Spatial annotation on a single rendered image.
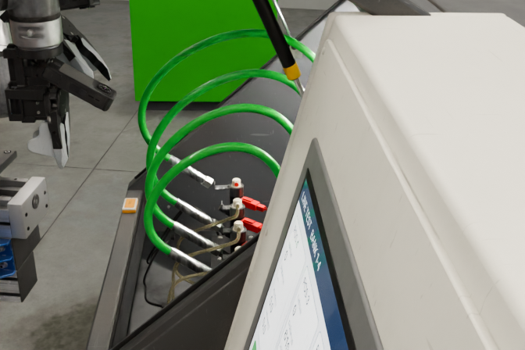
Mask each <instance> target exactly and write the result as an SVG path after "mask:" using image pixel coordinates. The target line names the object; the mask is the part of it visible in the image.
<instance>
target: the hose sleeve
mask: <svg viewBox="0 0 525 350"><path fill-rule="evenodd" d="M179 161H181V160H180V159H178V158H177V157H175V156H173V155H171V156H170V159H169V160H168V161H167V163H168V164H170V165H171V166H175V165H176V164H177V163H179ZM181 172H183V173H185V174H186V175H188V176H189V177H191V178H192V179H194V180H196V181H197V182H199V183H203V182H204V181H205V179H206V176H205V175H204V174H203V173H201V172H199V171H197V170H196V169H194V168H193V167H191V166H189V167H187V168H186V169H185V170H183V171H181Z"/></svg>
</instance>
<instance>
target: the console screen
mask: <svg viewBox="0 0 525 350"><path fill-rule="evenodd" d="M243 350H384V347H383V345H382V342H381V339H380V335H379V333H378V329H377V325H376V323H375V320H374V318H373V313H372V310H371V308H370V304H369V300H368V298H367V295H366V291H365V288H364V286H363V281H362V278H361V276H360V273H359V268H358V266H357V263H356V260H355V256H354V253H353V251H352V246H351V244H350V241H349V239H348V234H347V231H346V229H345V225H344V221H343V219H342V216H341V212H340V209H339V206H338V202H337V199H336V197H335V194H334V189H333V187H332V184H331V182H330V178H329V174H328V172H327V168H326V165H325V162H324V159H323V155H322V152H321V150H320V146H319V142H318V140H317V138H316V137H315V138H313V139H312V141H311V144H310V146H309V150H308V153H307V156H306V158H305V162H304V165H303V167H302V172H301V175H300V177H299V180H298V184H297V187H296V189H295V193H294V196H293V199H292V201H291V206H290V209H289V211H288V214H287V218H286V220H285V223H284V227H283V230H282V232H281V235H280V239H279V241H278V245H277V249H276V251H275V254H274V257H273V261H272V263H271V266H270V270H269V272H268V275H267V278H266V283H265V285H264V288H263V290H262V294H261V297H260V300H259V304H258V306H257V309H256V311H255V315H254V319H253V321H252V325H251V328H250V331H249V333H248V337H247V340H246V342H245V346H244V349H243Z"/></svg>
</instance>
